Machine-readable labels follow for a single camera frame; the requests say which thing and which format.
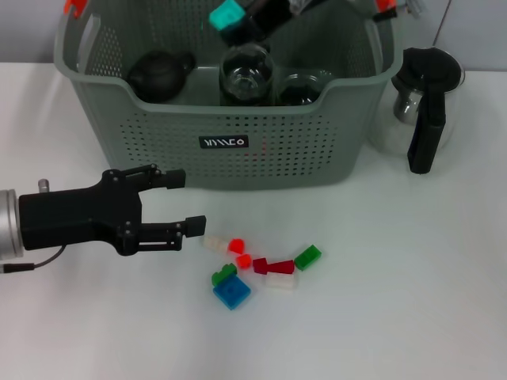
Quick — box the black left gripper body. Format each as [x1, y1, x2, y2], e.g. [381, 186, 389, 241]
[17, 166, 144, 257]

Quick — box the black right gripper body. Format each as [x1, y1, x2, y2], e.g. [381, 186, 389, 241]
[247, 0, 330, 40]

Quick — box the round glass jar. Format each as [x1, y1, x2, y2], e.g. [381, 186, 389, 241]
[219, 42, 275, 94]

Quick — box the teal square toy brick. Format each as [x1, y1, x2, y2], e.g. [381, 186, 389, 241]
[208, 0, 246, 32]

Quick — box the glass teacup black handle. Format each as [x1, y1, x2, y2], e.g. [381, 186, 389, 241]
[276, 73, 330, 107]
[219, 78, 275, 107]

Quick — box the green rectangular toy brick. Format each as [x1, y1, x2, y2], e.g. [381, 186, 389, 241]
[293, 244, 322, 272]

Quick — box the grey-green perforated storage bin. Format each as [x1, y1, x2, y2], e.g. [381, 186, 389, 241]
[53, 0, 402, 190]

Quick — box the black bin logo label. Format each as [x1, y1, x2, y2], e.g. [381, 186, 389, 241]
[200, 135, 250, 151]

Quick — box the small white toy brick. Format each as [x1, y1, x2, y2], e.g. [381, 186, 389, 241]
[203, 234, 232, 253]

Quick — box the small green toy brick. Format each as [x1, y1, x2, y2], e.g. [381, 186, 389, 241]
[211, 263, 238, 287]

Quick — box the blue square toy brick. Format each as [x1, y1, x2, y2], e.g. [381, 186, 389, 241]
[212, 273, 252, 310]

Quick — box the black clay teapot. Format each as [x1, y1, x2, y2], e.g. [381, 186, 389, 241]
[126, 49, 197, 103]

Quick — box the dark red toy brick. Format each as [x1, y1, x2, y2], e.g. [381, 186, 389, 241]
[252, 256, 296, 276]

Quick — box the white two-stud toy brick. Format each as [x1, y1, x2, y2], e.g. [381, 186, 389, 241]
[265, 272, 297, 291]

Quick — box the left arm cable with plug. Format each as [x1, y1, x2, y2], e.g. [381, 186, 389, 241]
[0, 245, 67, 275]

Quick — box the glass pitcher black lid handle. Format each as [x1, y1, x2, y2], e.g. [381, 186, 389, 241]
[368, 46, 466, 176]

